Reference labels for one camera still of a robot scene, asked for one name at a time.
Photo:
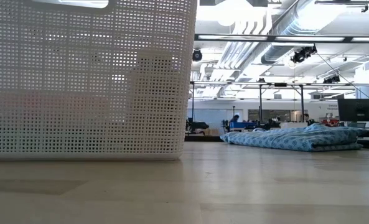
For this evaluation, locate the white plastic mesh basket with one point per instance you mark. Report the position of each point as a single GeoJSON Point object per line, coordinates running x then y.
{"type": "Point", "coordinates": [78, 93]}

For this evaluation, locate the black distant robot arm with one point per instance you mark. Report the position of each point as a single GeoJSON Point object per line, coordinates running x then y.
{"type": "Point", "coordinates": [198, 125]}

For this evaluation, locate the blue bin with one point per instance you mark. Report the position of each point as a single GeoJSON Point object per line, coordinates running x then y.
{"type": "Point", "coordinates": [243, 125]}

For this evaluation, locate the red bin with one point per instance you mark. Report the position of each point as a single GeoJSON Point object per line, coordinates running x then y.
{"type": "Point", "coordinates": [330, 122]}

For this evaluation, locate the brown cardboard box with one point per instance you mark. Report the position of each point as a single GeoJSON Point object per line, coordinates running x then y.
{"type": "Point", "coordinates": [213, 132]}

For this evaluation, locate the person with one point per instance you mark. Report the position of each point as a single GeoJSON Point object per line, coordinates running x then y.
{"type": "Point", "coordinates": [307, 118]}
{"type": "Point", "coordinates": [235, 118]}

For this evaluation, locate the black round ceiling fixture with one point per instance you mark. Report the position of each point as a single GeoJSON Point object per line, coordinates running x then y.
{"type": "Point", "coordinates": [197, 55]}

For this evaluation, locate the blue patterned folded cloth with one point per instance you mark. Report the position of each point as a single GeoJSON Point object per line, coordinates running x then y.
{"type": "Point", "coordinates": [296, 140]}

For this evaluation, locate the black ceiling spotlight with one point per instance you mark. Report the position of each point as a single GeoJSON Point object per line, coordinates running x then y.
{"type": "Point", "coordinates": [300, 55]}
{"type": "Point", "coordinates": [333, 79]}

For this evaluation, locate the black flat screen monitor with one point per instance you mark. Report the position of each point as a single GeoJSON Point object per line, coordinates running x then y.
{"type": "Point", "coordinates": [358, 109]}

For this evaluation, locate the black overhead light beam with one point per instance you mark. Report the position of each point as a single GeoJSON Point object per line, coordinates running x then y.
{"type": "Point", "coordinates": [347, 39]}

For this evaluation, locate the silver ribbed air duct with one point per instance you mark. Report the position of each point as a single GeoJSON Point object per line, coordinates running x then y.
{"type": "Point", "coordinates": [277, 51]}

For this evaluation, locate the black gantry frame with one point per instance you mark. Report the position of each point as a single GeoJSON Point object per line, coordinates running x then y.
{"type": "Point", "coordinates": [302, 93]}

